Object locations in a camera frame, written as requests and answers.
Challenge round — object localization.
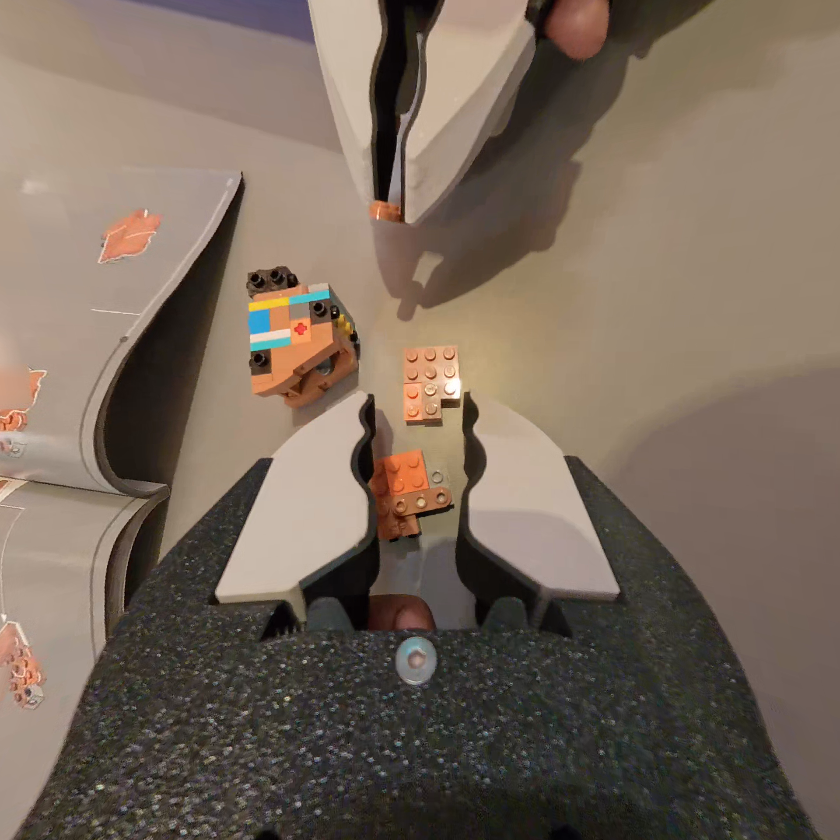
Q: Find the small brick plate stack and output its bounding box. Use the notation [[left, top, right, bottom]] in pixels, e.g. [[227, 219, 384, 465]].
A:
[[402, 344, 462, 426]]

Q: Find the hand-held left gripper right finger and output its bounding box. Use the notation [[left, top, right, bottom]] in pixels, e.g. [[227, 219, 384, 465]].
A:
[[456, 391, 623, 631]]

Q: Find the person's right hand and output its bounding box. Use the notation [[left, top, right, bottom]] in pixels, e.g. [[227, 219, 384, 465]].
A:
[[543, 0, 613, 60]]

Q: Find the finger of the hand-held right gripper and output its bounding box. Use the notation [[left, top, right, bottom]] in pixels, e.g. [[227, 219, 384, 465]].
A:
[[387, 0, 537, 226], [307, 0, 408, 201]]

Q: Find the multicoloured brick model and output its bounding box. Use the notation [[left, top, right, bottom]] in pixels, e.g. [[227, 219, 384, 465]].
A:
[[247, 266, 361, 409]]

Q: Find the small brown brick assembly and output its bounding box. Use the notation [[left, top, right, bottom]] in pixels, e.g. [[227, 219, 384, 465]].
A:
[[369, 449, 455, 542]]

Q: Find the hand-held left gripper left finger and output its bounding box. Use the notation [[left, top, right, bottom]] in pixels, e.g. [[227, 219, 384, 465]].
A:
[[214, 391, 382, 631]]

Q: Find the grey building instruction booklet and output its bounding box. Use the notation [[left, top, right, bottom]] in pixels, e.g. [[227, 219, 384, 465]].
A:
[[0, 167, 245, 840]]

